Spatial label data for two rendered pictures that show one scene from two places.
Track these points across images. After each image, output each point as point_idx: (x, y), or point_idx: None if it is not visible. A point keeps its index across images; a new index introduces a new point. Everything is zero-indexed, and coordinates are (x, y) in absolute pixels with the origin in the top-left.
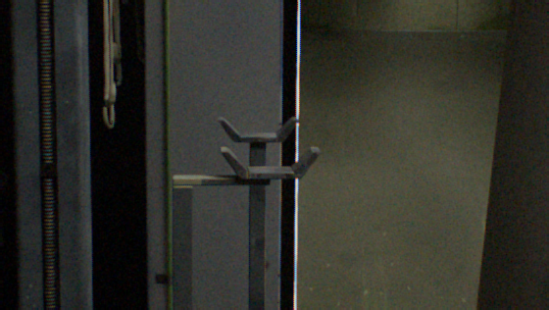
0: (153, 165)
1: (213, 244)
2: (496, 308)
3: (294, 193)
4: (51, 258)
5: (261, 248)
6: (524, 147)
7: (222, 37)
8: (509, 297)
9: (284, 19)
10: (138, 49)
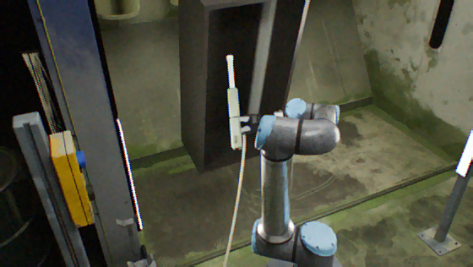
0: None
1: (110, 201)
2: (187, 144)
3: (131, 182)
4: None
5: (134, 244)
6: (190, 107)
7: (100, 152)
8: (191, 144)
9: (118, 141)
10: None
